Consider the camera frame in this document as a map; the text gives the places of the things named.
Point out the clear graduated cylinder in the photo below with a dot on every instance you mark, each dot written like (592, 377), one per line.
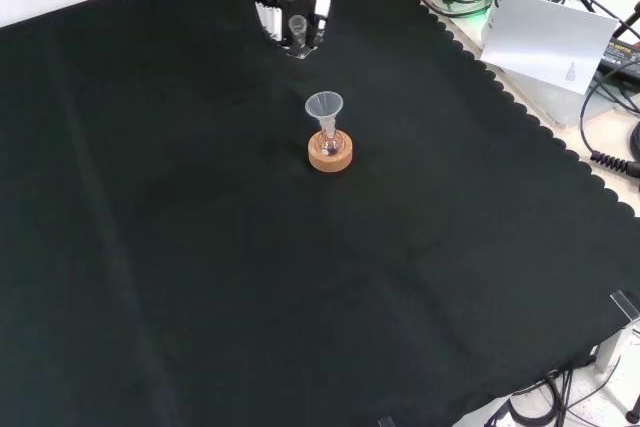
(298, 27)

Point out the round-bottom glass flask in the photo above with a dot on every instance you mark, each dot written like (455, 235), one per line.
(330, 143)

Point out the clear plastic funnel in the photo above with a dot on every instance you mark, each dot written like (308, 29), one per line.
(324, 104)

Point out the black cloth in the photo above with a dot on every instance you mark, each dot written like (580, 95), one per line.
(250, 247)

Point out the white paper sheet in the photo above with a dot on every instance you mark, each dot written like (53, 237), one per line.
(545, 37)

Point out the pale board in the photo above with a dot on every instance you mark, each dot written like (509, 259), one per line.
(550, 102)

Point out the black power adapter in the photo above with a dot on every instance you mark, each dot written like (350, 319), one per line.
(620, 54)

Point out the black tripod leg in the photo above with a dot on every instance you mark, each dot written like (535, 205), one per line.
(627, 22)

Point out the clear tape strip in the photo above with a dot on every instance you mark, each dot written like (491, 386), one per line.
(626, 306)
(386, 422)

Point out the black tripod foot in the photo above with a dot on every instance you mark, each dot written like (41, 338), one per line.
(634, 409)

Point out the aluminium frame bracket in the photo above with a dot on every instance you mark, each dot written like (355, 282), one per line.
(612, 347)

